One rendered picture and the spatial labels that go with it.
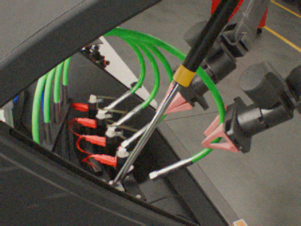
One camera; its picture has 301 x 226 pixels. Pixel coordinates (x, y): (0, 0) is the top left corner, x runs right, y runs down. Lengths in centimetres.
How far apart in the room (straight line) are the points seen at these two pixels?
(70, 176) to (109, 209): 8
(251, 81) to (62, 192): 37
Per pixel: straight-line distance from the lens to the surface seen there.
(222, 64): 81
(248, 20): 89
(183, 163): 80
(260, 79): 63
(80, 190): 42
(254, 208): 241
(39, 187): 41
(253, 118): 70
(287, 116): 68
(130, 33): 65
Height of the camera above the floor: 165
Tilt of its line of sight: 32 degrees down
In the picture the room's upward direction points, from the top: 6 degrees clockwise
